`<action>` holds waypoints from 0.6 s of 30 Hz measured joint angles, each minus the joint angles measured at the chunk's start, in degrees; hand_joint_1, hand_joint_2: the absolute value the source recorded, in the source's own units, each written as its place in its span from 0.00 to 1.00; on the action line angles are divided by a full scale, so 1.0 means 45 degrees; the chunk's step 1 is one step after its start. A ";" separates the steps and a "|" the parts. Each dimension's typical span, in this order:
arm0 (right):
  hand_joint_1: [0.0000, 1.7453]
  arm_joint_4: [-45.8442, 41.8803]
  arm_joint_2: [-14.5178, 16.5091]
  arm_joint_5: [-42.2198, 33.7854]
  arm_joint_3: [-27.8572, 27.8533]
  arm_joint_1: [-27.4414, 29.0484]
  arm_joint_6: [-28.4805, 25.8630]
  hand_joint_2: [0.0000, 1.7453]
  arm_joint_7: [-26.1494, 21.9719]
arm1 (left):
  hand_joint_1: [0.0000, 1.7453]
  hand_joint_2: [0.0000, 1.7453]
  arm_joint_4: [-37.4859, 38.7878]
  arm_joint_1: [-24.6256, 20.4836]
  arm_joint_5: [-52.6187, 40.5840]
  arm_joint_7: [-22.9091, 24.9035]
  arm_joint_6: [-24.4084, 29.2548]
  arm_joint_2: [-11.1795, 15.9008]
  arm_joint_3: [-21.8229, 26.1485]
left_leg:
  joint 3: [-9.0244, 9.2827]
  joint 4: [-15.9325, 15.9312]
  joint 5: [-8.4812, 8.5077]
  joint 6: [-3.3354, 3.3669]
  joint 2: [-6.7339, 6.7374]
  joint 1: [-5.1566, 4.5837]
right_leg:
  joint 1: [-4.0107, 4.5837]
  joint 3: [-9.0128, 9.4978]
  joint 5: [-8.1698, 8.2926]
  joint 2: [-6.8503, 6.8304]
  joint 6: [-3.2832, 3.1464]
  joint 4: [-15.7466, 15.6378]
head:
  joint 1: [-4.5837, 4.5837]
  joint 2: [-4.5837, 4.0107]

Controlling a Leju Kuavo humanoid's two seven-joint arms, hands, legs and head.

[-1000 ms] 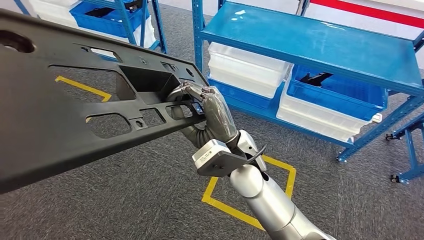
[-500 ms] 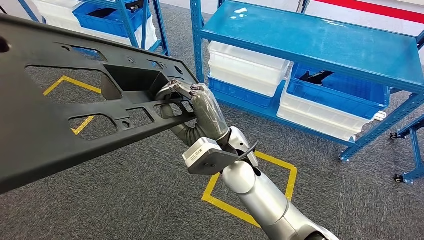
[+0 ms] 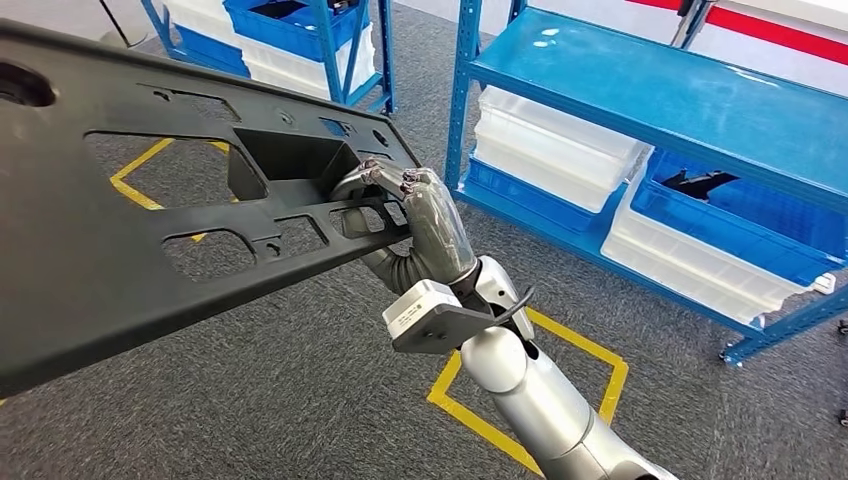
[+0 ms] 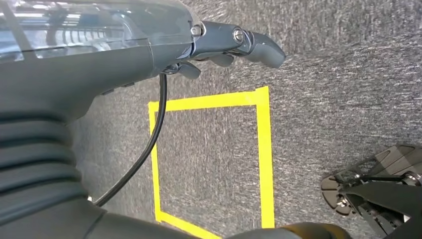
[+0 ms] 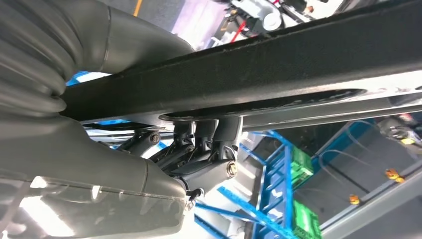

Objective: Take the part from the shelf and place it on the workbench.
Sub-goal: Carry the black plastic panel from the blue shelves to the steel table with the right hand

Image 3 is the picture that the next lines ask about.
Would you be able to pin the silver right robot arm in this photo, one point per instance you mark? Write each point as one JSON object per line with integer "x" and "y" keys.
{"x": 530, "y": 397}

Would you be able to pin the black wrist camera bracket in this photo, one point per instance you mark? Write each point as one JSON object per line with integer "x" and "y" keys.
{"x": 444, "y": 334}

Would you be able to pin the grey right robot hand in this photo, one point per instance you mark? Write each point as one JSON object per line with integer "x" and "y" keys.
{"x": 437, "y": 225}

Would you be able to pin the black plastic panel part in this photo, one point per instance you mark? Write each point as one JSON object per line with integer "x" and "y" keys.
{"x": 79, "y": 318}

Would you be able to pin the small black plastic part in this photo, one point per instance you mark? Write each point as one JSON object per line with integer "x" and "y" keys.
{"x": 696, "y": 184}

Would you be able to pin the red barrier belt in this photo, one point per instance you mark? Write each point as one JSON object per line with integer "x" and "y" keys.
{"x": 762, "y": 31}

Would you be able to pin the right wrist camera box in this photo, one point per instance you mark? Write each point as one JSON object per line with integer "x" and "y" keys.
{"x": 420, "y": 308}

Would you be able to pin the blue metal shelf rack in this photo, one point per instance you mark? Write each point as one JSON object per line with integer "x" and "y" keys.
{"x": 662, "y": 99}
{"x": 329, "y": 53}

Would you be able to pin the white plastic crate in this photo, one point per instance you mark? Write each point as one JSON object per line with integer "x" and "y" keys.
{"x": 550, "y": 146}
{"x": 199, "y": 16}
{"x": 285, "y": 66}
{"x": 696, "y": 272}

